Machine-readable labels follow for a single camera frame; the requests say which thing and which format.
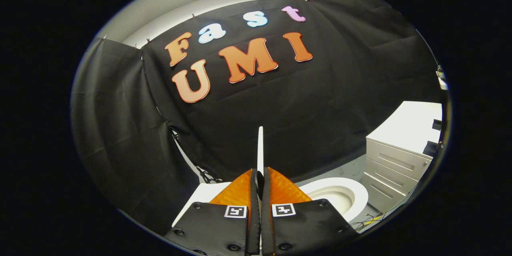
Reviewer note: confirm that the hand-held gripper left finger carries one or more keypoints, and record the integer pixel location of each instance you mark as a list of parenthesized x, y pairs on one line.
[(254, 208)]

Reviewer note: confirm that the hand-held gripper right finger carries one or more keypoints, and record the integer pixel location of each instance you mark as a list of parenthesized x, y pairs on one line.
[(266, 216)]

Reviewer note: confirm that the white toilet lid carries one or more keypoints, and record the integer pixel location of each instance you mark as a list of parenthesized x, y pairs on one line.
[(260, 148)]

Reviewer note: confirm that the white toilet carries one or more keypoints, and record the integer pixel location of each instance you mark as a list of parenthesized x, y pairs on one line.
[(356, 198)]

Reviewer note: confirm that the black backdrop cloth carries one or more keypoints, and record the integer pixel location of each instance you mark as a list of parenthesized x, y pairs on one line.
[(280, 108)]

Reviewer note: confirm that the white drawer cabinet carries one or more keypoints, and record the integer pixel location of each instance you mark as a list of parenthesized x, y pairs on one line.
[(404, 128)]

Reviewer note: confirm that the black plastic holder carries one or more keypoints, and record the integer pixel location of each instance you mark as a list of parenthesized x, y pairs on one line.
[(430, 148), (437, 124)]

